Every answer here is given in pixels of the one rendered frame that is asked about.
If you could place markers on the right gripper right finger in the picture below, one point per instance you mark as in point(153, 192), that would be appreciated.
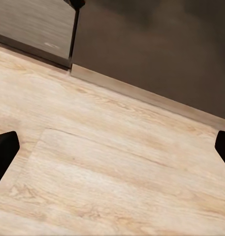
point(220, 144)

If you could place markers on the poster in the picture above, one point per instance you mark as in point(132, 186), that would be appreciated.
point(76, 4)

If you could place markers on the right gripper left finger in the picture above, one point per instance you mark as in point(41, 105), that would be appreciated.
point(9, 146)

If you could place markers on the dishwasher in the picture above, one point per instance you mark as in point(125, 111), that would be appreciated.
point(44, 28)

